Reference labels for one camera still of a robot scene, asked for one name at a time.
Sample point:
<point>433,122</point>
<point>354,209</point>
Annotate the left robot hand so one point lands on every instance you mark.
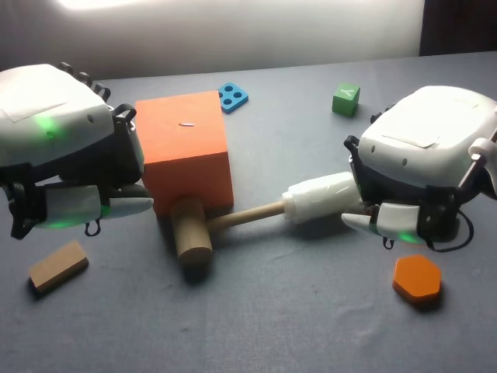
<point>46,128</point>

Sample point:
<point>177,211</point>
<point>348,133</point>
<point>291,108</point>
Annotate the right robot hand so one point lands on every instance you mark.
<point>419,155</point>

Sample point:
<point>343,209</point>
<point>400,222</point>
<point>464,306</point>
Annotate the large orange block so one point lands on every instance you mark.
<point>182,171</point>

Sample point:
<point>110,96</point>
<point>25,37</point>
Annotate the orange hexagon block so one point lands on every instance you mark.
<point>417,277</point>

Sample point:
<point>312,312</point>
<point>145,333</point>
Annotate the plain wooden rectangular block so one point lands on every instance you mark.
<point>58,266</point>

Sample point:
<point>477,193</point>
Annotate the blue four-hole block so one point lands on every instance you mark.
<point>232,94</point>

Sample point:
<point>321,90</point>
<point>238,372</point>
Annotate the small green letter cube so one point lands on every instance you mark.
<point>343,107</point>

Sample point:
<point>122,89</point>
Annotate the dark curtain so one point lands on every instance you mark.
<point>458,27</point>

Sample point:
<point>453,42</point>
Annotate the grey table cloth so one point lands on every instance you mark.
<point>272,311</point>

